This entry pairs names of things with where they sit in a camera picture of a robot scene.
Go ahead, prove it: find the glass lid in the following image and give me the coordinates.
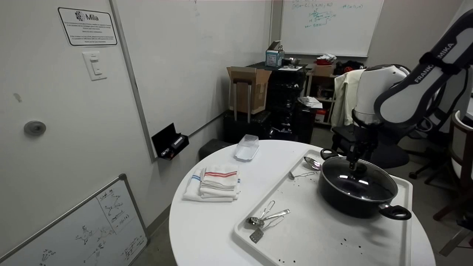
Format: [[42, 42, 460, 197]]
[[321, 156, 398, 202]]

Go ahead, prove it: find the black pot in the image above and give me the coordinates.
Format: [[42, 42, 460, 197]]
[[318, 149, 412, 221]]

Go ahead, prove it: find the black office chair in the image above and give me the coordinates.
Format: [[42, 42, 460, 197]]
[[331, 125, 411, 170]]

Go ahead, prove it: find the beige jacket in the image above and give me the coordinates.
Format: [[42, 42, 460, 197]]
[[330, 69, 367, 129]]

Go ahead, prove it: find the large metal spoon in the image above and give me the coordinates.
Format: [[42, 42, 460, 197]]
[[304, 156, 322, 171]]

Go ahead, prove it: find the wooden shelf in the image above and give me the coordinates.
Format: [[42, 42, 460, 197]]
[[305, 62, 357, 127]]

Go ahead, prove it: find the stack of papers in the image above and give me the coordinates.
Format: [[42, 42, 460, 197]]
[[298, 96, 323, 109]]

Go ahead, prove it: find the small metal measuring spoon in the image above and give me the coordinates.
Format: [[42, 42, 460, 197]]
[[288, 171, 317, 181]]

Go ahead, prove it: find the black cabinet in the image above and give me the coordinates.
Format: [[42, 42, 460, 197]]
[[247, 62, 317, 144]]

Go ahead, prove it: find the wooden chair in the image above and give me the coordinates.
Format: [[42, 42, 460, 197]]
[[432, 110, 473, 223]]

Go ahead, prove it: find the white tray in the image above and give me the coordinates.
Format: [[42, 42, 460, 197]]
[[233, 149, 414, 266]]

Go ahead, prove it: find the whiteboard with green writing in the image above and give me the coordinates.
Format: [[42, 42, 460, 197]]
[[279, 0, 385, 58]]

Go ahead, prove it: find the clear plastic container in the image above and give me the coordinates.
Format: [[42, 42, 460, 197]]
[[234, 134, 260, 163]]

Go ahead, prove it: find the cardboard box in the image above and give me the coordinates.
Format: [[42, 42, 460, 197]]
[[227, 66, 272, 115]]

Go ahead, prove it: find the blue tissue box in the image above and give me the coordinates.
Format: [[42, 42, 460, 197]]
[[265, 41, 285, 68]]

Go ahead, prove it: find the black suitcase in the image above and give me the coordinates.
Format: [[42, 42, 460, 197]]
[[223, 78, 272, 145]]

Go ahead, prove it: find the small metal spatula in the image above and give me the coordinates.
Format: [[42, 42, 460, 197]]
[[249, 216, 285, 244]]

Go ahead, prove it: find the black ottoman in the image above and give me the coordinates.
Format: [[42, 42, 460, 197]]
[[198, 139, 234, 162]]

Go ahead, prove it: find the red striped white towel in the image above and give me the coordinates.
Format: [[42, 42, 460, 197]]
[[199, 165, 239, 199]]

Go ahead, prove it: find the blue striped white towel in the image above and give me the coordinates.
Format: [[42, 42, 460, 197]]
[[183, 168, 241, 203]]

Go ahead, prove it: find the black marker holder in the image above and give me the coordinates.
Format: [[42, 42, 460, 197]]
[[151, 123, 190, 161]]

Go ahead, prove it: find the whiteboard with drawings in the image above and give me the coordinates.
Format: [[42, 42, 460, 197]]
[[0, 173, 150, 266]]

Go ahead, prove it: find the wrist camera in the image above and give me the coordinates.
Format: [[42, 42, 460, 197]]
[[331, 126, 354, 149]]

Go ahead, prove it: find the wire handled utensil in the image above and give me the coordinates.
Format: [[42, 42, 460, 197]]
[[259, 201, 276, 219]]

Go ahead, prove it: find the large wall whiteboard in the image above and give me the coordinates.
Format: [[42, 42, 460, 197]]
[[109, 0, 273, 163]]

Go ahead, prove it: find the light switch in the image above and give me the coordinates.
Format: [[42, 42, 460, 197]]
[[82, 51, 108, 81]]

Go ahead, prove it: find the white wall sign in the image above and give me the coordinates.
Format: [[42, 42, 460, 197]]
[[58, 7, 118, 47]]

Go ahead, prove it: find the round grey wall disc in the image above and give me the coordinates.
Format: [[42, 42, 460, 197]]
[[24, 120, 47, 137]]

